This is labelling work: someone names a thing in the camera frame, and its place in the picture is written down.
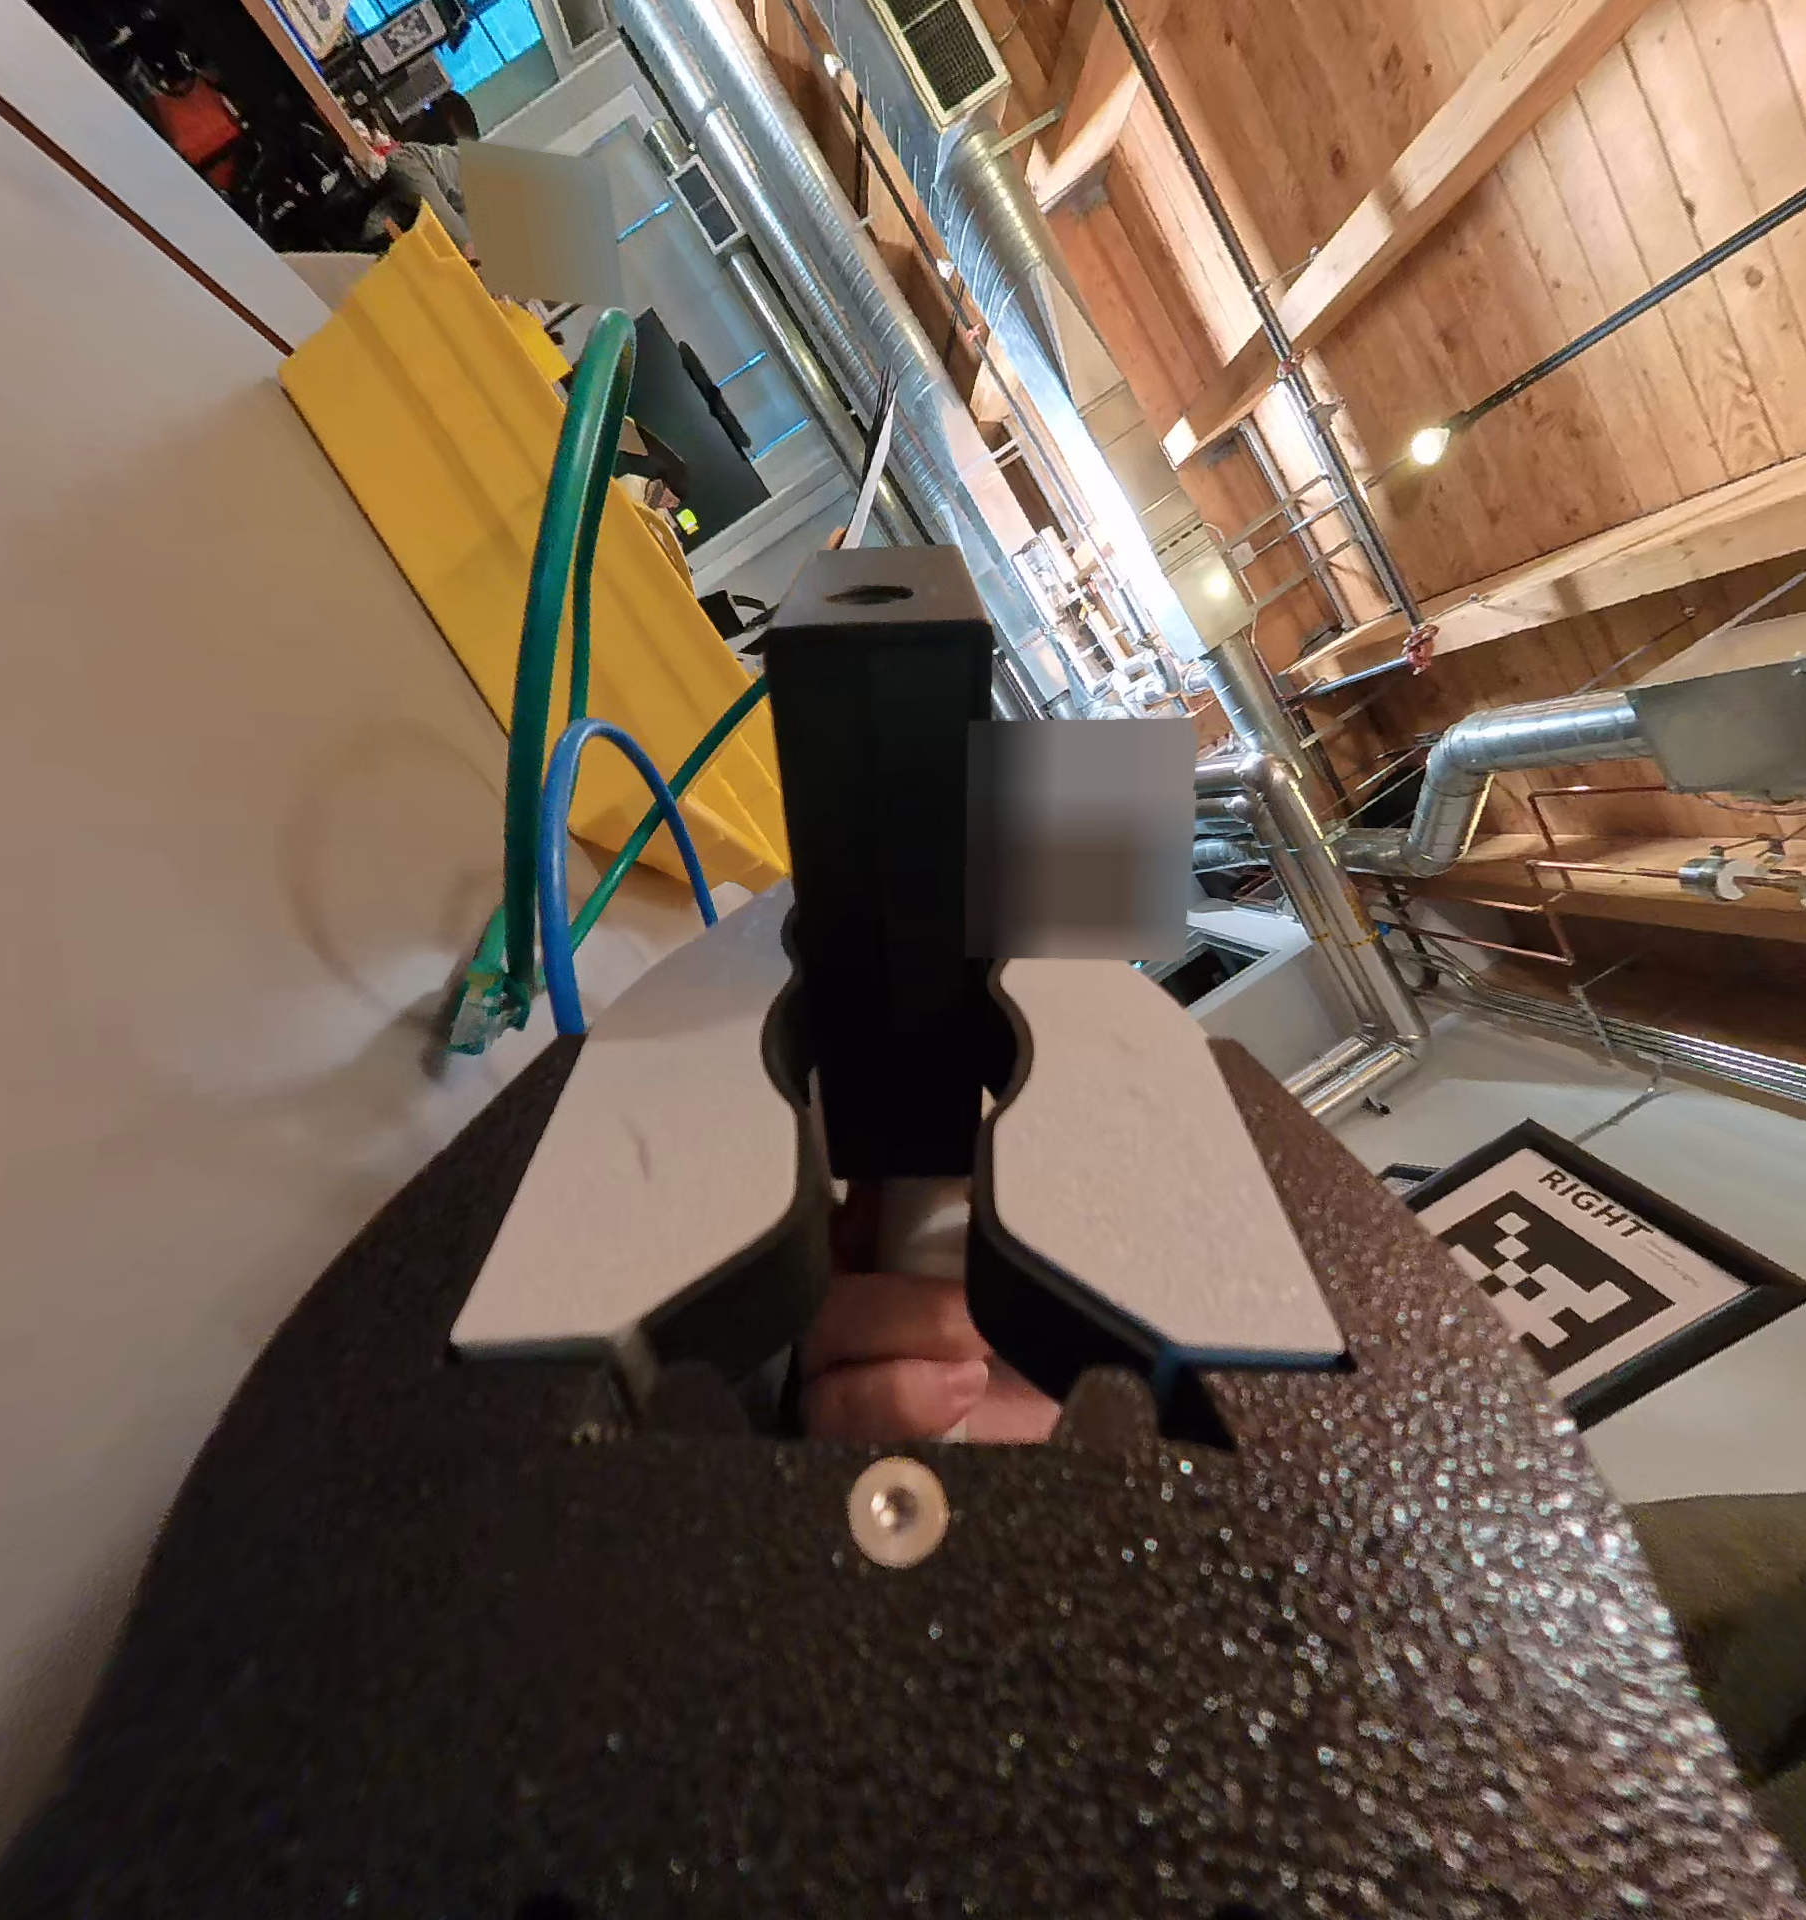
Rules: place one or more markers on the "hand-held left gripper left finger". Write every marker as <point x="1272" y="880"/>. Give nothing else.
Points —
<point x="648" y="1169"/>

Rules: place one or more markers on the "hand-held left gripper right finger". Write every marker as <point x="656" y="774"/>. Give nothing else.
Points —
<point x="1143" y="1186"/>

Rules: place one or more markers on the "black network switch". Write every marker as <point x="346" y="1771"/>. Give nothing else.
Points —
<point x="881" y="871"/>

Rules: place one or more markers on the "person's right hand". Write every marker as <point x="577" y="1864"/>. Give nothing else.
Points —
<point x="888" y="1389"/>

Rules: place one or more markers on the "person's olive jacket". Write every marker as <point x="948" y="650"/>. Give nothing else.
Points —
<point x="1758" y="1622"/>

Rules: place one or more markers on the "black panel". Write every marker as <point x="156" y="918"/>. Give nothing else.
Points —
<point x="693" y="422"/>

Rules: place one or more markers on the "yellow bin with divider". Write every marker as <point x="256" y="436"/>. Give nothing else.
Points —
<point x="438" y="436"/>

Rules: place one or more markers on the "round ceiling lamp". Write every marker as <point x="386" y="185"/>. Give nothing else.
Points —
<point x="1428" y="447"/>

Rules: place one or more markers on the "ceiling vent grille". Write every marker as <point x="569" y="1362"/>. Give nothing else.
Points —
<point x="942" y="53"/>

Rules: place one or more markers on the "silver duct with metal box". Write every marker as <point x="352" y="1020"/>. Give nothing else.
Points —
<point x="1503" y="743"/>

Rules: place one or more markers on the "silver ventilation duct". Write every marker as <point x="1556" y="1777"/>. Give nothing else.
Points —
<point x="993" y="196"/>

